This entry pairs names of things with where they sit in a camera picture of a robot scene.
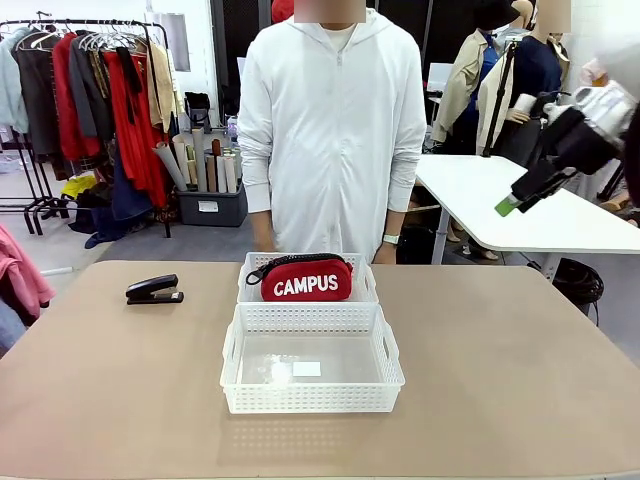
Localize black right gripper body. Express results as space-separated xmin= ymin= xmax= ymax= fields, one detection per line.
xmin=537 ymin=105 xmax=624 ymax=177

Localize black clothes rack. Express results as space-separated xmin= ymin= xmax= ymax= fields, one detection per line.
xmin=0 ymin=18 xmax=174 ymax=239

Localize mannequin with pink sweater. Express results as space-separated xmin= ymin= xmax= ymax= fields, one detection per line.
xmin=579 ymin=57 xmax=609 ymax=89

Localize brown paper roll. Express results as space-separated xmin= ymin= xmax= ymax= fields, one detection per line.
xmin=209 ymin=138 xmax=225 ymax=194

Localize blue jeans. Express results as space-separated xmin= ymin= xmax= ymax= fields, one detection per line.
xmin=0 ymin=298 xmax=27 ymax=354

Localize mannequin with beige trench coat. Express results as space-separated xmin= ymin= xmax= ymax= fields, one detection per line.
xmin=430 ymin=27 xmax=504 ymax=154

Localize white paper roll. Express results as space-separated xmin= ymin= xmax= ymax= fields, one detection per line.
xmin=222 ymin=152 xmax=239 ymax=194

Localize dark blue cloth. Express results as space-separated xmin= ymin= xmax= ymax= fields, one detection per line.
xmin=83 ymin=149 xmax=156 ymax=250

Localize pink garment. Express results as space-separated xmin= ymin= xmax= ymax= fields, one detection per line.
xmin=0 ymin=223 xmax=57 ymax=326

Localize red campus pencil case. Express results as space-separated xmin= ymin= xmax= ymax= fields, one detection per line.
xmin=244 ymin=252 xmax=355 ymax=303

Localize white perforated plastic basket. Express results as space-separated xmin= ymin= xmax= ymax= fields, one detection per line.
xmin=236 ymin=252 xmax=380 ymax=305
xmin=218 ymin=301 xmax=406 ymax=415

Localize black stapler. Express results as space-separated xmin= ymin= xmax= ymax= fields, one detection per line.
xmin=124 ymin=273 xmax=185 ymax=306

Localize red coat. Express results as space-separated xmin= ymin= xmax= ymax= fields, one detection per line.
xmin=51 ymin=32 xmax=104 ymax=162

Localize dark grey coat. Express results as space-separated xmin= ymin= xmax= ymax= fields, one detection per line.
xmin=12 ymin=42 xmax=64 ymax=156

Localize black cable coil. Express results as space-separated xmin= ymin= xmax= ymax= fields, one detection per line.
xmin=552 ymin=258 xmax=606 ymax=326

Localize white table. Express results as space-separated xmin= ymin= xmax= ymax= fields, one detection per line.
xmin=414 ymin=153 xmax=640 ymax=271

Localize tall grey paper roll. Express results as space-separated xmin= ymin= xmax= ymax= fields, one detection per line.
xmin=191 ymin=126 xmax=209 ymax=194

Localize black tripod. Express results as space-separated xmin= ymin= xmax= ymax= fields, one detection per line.
xmin=480 ymin=40 xmax=519 ymax=159

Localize red dress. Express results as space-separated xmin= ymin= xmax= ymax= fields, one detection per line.
xmin=102 ymin=49 xmax=169 ymax=209

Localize black chair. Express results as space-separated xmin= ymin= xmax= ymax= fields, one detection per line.
xmin=183 ymin=91 xmax=214 ymax=135

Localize person's right forearm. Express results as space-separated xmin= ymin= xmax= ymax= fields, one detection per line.
xmin=236 ymin=124 xmax=274 ymax=215

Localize light blue garment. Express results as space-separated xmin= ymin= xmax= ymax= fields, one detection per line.
xmin=0 ymin=27 xmax=31 ymax=135

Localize person in white hoodie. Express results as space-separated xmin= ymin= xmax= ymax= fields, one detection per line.
xmin=235 ymin=0 xmax=429 ymax=265

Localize beige garment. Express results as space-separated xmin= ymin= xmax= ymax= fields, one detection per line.
xmin=144 ymin=42 xmax=186 ymax=135

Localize person's left hand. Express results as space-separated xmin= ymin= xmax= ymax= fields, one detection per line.
xmin=372 ymin=242 xmax=400 ymax=265

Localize yellow cloth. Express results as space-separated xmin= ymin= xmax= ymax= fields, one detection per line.
xmin=60 ymin=173 xmax=101 ymax=200

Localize grey storage bin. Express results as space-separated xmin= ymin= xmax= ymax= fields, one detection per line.
xmin=177 ymin=189 xmax=250 ymax=229

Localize grey jacket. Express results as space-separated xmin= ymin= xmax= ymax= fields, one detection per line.
xmin=68 ymin=34 xmax=114 ymax=141

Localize person's right hand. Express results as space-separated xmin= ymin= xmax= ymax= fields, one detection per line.
xmin=251 ymin=210 xmax=277 ymax=254

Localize person's left forearm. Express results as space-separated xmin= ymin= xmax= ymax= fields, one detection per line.
xmin=382 ymin=149 xmax=426 ymax=236

